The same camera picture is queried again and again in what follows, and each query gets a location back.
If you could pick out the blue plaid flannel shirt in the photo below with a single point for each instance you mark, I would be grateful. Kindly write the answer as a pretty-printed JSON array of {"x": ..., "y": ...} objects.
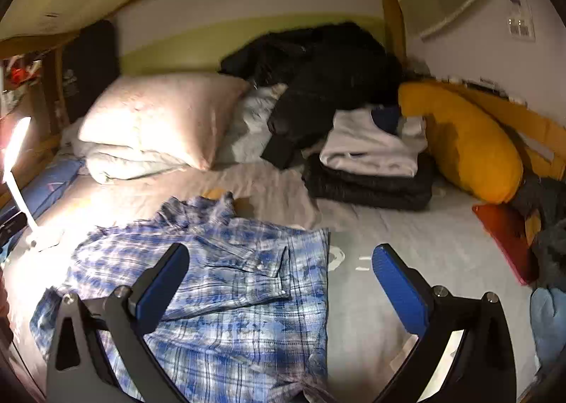
[{"x": 247, "y": 297}]

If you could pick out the pink pillow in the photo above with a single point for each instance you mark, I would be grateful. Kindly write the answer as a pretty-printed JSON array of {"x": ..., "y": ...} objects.
[{"x": 163, "y": 115}]

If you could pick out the grey clothes pile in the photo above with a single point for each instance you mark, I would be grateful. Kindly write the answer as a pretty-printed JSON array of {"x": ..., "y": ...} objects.
[{"x": 548, "y": 252}]

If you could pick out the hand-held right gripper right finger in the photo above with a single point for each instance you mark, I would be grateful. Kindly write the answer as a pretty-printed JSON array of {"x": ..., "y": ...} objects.
[{"x": 398, "y": 288}]

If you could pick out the cluttered wooden shelf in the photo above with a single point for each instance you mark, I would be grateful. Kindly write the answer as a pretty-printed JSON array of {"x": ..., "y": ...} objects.
[{"x": 26, "y": 89}]

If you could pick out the red cushion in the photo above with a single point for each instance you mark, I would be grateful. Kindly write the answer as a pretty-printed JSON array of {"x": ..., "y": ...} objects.
[{"x": 504, "y": 235}]

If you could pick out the dark folded garment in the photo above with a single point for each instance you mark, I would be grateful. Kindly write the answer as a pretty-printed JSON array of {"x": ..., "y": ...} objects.
[{"x": 367, "y": 190}]

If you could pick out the white desk lamp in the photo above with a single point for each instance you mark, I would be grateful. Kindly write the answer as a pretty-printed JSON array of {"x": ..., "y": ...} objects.
[{"x": 17, "y": 137}]

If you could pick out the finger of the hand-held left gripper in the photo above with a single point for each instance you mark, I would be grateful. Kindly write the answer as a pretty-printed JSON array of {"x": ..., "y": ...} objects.
[{"x": 13, "y": 221}]

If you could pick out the white crumpled cloth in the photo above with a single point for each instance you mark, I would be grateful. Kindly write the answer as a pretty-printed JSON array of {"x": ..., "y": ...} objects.
[{"x": 247, "y": 129}]

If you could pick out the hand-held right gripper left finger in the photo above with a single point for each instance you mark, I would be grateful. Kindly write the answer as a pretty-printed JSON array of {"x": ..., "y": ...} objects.
[{"x": 161, "y": 288}]

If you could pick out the white folded garment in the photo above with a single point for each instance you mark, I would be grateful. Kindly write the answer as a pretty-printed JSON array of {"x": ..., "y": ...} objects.
[{"x": 367, "y": 146}]

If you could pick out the black jacket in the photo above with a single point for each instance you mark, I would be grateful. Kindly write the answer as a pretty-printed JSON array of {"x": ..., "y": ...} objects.
[{"x": 336, "y": 67}]

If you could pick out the grey printed bed sheet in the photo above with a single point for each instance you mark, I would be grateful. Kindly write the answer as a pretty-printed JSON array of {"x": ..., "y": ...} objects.
[{"x": 398, "y": 226}]

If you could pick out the light blue cloth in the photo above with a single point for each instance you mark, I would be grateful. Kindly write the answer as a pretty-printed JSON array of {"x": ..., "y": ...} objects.
[{"x": 548, "y": 319}]

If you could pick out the blue mat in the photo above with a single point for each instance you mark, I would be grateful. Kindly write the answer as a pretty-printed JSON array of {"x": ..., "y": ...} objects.
[{"x": 48, "y": 190}]

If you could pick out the black bag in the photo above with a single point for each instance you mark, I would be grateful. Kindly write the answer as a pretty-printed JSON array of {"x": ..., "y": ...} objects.
[{"x": 88, "y": 67}]

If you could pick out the yellow long pillow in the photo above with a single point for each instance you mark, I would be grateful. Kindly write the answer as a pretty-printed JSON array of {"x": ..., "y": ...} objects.
[{"x": 473, "y": 151}]

